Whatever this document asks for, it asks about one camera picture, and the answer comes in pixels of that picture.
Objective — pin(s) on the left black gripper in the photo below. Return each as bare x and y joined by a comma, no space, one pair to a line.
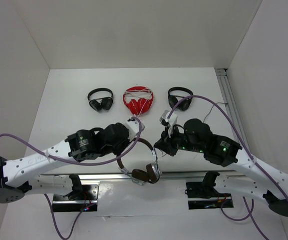
126,142

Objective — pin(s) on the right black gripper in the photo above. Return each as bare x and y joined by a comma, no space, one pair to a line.
165,143

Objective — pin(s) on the brown silver headphones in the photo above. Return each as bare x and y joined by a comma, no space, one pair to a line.
152,173

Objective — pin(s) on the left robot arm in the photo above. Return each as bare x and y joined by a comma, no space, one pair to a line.
27,175

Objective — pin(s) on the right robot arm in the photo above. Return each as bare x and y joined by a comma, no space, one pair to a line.
263,183

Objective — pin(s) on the right black headphones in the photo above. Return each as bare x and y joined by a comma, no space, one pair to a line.
174,99

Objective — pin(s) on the black headphones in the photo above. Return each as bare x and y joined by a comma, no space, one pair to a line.
174,99
102,103

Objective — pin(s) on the left black headphones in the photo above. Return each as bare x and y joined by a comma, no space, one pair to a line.
102,103

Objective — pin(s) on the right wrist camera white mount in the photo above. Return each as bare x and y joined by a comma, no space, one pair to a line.
168,121

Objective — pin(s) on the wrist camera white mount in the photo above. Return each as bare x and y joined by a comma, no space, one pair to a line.
134,126
168,121

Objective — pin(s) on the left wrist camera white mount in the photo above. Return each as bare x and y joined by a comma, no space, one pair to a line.
134,126

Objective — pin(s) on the aluminium rail front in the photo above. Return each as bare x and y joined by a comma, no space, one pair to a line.
108,176

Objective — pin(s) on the aluminium rail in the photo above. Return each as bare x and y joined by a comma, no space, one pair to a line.
108,176
228,97

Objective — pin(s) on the red headphones with white cable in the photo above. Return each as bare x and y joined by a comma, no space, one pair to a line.
138,99

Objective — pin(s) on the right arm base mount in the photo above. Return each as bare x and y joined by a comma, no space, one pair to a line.
202,195

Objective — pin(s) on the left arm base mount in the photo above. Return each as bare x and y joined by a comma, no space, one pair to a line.
81,196

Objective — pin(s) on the aluminium rail right side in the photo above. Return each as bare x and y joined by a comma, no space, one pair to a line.
228,97

